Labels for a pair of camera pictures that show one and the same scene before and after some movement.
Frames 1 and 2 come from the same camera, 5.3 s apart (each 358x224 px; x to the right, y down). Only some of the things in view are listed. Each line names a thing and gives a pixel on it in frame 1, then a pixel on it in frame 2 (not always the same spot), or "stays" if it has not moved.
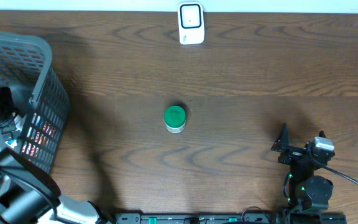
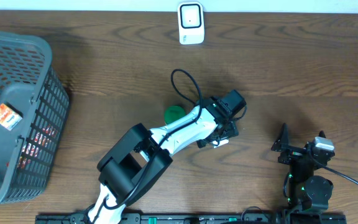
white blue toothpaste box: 19,120 -> 222,142
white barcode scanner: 191,23 stays
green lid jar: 174,119 stays
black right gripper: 282,144 stays
